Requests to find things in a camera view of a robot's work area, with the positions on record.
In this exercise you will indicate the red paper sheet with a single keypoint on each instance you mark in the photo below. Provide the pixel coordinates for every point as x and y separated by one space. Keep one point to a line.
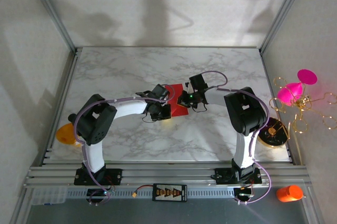
177 111

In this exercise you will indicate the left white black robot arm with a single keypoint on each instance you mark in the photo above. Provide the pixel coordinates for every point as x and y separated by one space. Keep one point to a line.
94 155

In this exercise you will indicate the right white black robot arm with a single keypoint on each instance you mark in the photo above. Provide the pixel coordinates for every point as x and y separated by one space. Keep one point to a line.
243 150

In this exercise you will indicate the black power distribution board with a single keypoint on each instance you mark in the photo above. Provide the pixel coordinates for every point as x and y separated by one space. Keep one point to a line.
169 192

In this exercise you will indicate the black round gold-rimmed dish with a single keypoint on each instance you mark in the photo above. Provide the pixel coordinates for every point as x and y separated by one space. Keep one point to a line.
275 136

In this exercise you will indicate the slotted aluminium strip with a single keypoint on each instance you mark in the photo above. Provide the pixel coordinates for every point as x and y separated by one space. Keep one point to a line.
210 193

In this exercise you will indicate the magenta cone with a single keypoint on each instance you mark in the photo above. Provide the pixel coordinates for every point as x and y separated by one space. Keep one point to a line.
288 93

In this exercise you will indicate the orange cup left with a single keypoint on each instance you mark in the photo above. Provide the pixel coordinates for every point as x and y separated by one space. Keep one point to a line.
64 134

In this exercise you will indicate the small black controller box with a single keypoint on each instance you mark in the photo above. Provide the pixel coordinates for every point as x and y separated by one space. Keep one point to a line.
242 193
96 193

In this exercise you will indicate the magenta round disc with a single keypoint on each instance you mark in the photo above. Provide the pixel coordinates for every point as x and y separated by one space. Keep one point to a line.
307 76

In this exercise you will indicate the orange plastic cylinder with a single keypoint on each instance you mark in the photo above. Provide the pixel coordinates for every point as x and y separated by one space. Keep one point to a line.
289 193

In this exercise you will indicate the clear plastic organizer box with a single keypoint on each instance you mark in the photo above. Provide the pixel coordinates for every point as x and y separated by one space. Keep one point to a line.
48 196

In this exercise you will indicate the aluminium rail base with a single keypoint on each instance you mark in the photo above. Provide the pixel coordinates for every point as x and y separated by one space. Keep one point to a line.
168 174

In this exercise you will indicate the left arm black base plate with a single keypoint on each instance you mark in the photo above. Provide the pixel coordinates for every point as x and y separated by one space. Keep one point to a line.
113 176

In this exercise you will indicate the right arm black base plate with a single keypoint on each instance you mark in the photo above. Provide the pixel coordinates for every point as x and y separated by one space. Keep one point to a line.
223 176

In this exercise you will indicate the aluminium frame post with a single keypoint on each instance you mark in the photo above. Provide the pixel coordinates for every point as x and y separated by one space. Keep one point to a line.
52 11
283 11

